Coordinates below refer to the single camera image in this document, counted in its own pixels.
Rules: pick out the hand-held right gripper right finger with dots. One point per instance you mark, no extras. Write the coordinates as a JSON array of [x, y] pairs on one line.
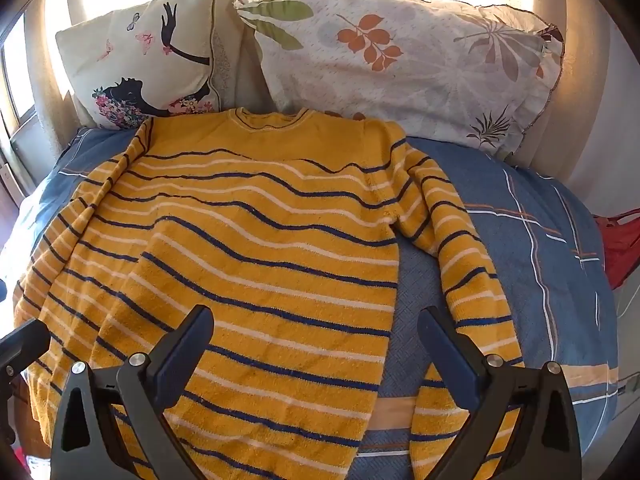
[[450, 355]]

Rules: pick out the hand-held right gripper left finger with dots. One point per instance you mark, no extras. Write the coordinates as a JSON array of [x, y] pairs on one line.
[[182, 355]]

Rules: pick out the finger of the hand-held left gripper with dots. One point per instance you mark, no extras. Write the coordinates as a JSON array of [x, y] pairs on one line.
[[27, 342]]

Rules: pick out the yellow striped sweater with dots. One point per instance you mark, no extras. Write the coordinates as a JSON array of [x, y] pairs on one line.
[[250, 240]]

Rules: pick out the blue plaid bedsheet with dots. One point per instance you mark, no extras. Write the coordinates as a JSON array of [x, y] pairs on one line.
[[525, 260]]

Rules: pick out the red cloth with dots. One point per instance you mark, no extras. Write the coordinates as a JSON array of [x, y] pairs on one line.
[[622, 245]]

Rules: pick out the white leaf print pillow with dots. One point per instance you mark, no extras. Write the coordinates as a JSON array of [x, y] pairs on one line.
[[400, 75]]

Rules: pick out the dark floral pillow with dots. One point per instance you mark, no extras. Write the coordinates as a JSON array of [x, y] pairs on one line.
[[140, 60]]

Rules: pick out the window frame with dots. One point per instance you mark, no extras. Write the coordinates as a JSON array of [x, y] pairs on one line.
[[25, 135]]

